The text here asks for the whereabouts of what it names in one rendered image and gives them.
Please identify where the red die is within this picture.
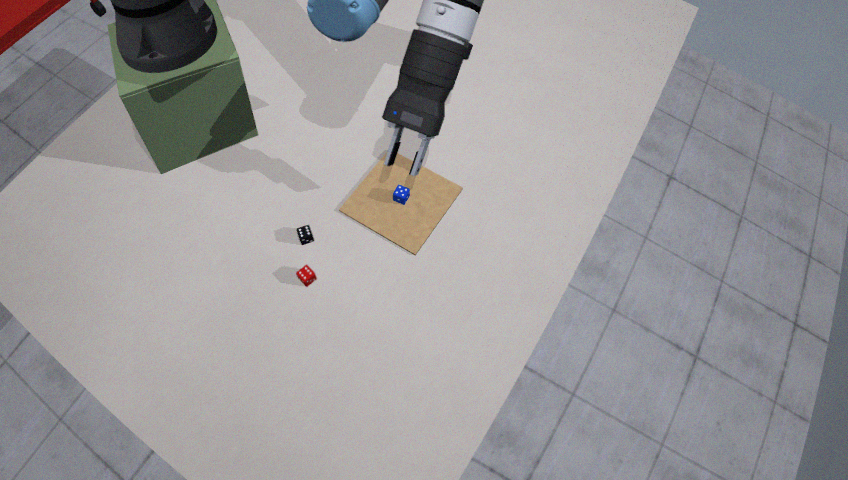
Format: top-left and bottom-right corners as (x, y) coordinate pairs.
(296, 265), (317, 287)

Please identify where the black die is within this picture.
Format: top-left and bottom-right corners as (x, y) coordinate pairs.
(297, 225), (314, 245)

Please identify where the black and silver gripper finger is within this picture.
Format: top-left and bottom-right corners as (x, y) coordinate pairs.
(409, 133), (435, 176)
(384, 121), (404, 166)

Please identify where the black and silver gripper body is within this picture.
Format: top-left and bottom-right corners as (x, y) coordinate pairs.
(382, 0), (479, 137)

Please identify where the tan square mat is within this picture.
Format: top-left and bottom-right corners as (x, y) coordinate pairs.
(339, 153), (463, 255)

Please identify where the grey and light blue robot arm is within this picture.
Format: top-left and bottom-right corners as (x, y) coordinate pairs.
(111, 0), (389, 73)

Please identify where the blue die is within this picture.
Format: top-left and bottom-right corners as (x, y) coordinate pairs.
(393, 185), (410, 205)

